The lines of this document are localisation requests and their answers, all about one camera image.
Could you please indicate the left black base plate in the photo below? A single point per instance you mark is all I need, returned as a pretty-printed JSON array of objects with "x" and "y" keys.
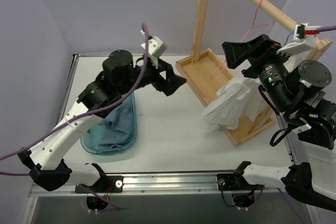
[{"x": 107, "y": 184}]

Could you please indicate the blue denim skirt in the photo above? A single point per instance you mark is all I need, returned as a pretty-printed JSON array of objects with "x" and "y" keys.
[{"x": 118, "y": 126}]

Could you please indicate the pink wire hanger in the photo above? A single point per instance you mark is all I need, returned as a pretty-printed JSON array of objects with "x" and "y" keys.
[{"x": 253, "y": 26}]

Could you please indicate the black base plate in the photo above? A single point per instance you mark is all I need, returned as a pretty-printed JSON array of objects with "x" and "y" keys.
[
  {"x": 107, "y": 184},
  {"x": 229, "y": 181}
]

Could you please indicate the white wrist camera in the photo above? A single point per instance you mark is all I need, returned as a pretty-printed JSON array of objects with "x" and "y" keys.
[
  {"x": 304, "y": 38},
  {"x": 156, "y": 48}
]

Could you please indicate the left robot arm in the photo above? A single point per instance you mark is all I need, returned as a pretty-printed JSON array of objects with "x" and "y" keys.
[{"x": 118, "y": 79}]

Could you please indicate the teal plastic tray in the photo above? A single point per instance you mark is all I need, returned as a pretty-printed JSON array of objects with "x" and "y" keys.
[{"x": 90, "y": 140}]

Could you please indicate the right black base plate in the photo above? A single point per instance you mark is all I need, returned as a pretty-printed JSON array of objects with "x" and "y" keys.
[{"x": 229, "y": 181}]

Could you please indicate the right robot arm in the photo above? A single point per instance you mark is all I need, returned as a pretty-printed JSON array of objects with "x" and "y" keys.
[{"x": 295, "y": 90}]

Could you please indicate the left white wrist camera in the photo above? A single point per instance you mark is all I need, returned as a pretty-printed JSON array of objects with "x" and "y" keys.
[{"x": 156, "y": 48}]

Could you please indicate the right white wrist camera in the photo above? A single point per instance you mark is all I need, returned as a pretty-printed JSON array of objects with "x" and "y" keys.
[{"x": 304, "y": 38}]

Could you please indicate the white garment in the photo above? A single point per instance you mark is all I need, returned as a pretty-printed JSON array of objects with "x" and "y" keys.
[{"x": 238, "y": 97}]

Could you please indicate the aluminium front rail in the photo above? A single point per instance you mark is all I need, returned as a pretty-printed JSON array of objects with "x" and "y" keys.
[{"x": 182, "y": 183}]

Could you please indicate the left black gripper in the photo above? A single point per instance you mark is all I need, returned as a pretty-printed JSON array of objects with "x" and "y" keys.
[{"x": 161, "y": 76}]

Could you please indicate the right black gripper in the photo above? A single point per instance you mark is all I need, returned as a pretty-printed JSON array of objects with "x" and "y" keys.
[{"x": 255, "y": 56}]

